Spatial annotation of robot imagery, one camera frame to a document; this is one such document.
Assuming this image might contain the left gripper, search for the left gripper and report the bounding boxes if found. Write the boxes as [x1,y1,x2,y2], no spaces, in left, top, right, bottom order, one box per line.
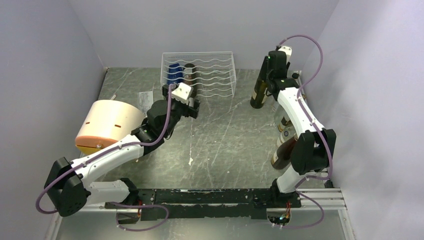
[162,84,200,136]

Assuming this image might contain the dark green bottle black cap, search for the dark green bottle black cap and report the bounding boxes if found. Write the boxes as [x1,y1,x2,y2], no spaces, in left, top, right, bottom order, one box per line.
[249,59,271,110]

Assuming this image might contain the blue bottle bottom row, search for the blue bottle bottom row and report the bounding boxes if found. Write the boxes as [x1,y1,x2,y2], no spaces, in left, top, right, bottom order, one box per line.
[166,63,184,85]

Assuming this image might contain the dark bottle silver cap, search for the dark bottle silver cap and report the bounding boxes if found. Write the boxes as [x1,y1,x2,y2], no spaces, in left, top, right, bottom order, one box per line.
[183,63,198,107]

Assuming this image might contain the red wine bottle gold cap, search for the red wine bottle gold cap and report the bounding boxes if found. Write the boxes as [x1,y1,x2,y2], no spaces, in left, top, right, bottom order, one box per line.
[270,134,298,170]

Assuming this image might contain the clear bottle black orange label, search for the clear bottle black orange label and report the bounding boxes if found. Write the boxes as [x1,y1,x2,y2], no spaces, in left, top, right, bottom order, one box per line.
[277,114,292,133]

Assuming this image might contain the clear bottle blue seal label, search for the clear bottle blue seal label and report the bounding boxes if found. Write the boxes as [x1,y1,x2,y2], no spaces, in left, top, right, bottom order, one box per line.
[276,126,297,147]

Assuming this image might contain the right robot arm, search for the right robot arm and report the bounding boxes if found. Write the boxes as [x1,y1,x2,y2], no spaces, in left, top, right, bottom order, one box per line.
[262,50,337,207]

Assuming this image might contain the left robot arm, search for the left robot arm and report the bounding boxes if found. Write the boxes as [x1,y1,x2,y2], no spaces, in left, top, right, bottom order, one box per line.
[35,82,200,217]

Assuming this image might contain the white paper card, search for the white paper card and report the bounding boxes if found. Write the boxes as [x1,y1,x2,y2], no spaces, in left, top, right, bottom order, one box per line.
[137,90,154,116]

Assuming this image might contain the cream orange bread box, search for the cream orange bread box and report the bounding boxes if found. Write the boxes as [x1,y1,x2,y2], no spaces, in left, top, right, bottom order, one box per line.
[75,99,145,155]

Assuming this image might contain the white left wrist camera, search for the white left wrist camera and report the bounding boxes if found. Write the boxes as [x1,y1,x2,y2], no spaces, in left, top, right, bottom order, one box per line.
[171,82,194,105]

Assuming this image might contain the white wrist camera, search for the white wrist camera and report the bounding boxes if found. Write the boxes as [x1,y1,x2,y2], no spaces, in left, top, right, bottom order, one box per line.
[171,82,194,105]
[278,45,293,63]

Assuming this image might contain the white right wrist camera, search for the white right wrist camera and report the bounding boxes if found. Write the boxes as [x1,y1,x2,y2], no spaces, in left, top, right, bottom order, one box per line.
[278,45,293,63]

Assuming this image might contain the white wire wine rack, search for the white wire wine rack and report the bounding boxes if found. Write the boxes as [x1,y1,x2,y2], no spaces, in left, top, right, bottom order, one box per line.
[160,51,237,110]

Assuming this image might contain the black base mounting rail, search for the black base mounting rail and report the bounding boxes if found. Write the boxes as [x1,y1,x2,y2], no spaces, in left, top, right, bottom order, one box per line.
[104,187,301,221]

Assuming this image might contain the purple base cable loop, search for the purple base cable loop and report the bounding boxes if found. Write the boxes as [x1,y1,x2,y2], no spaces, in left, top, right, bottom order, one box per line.
[109,202,170,232]

